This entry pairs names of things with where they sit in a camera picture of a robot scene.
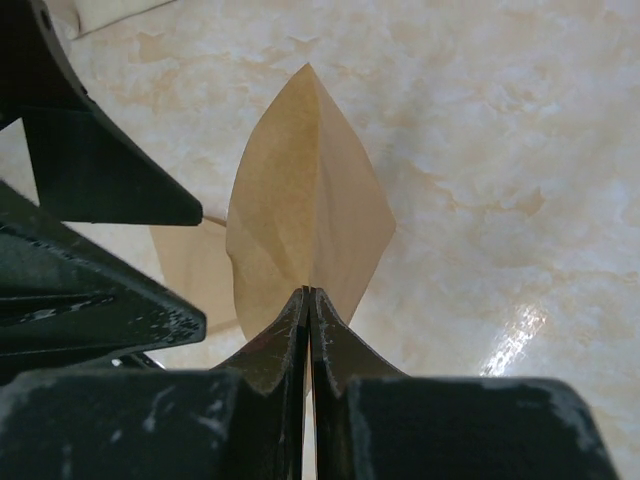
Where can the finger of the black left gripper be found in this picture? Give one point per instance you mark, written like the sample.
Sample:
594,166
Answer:
66,301
86,169

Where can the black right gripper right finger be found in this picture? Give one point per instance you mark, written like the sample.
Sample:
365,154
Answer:
375,422

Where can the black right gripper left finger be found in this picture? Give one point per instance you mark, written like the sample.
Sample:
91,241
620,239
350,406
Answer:
240,420

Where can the brown paper filter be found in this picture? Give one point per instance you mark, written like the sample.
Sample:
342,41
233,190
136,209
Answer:
195,265
306,208

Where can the cream canvas tote bag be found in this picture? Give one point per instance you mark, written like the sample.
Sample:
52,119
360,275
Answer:
75,18

